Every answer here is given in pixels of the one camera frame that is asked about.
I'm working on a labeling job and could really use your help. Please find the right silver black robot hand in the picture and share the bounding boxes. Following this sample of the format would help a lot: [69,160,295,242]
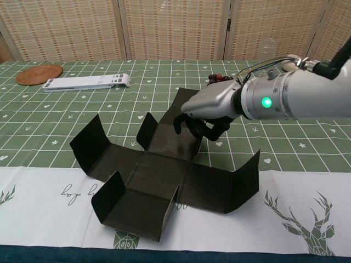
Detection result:
[173,79,245,142]

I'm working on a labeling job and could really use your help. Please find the black foldable cardboard box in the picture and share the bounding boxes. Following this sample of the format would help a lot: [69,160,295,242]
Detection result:
[69,87,261,242]

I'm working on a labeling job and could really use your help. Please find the dark red grape bunch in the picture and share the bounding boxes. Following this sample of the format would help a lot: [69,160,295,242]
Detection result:
[207,73,234,85]

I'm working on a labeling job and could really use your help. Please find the clear empty jar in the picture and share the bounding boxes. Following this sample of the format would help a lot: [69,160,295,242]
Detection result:
[254,38,278,80]

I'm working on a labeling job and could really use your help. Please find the bamboo folding screen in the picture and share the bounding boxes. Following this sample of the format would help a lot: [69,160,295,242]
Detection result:
[0,0,351,62]

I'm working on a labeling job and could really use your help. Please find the white flat electronic device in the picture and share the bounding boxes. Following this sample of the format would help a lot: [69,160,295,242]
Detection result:
[43,73,131,94]

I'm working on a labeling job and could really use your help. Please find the round woven rattan coaster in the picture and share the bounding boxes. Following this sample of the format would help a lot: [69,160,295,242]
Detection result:
[15,65,63,86]

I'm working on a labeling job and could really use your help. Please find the dark teal under cloth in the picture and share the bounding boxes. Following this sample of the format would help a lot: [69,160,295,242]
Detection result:
[0,240,351,263]

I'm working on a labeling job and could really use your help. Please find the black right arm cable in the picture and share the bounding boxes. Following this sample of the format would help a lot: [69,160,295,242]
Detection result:
[297,37,351,81]

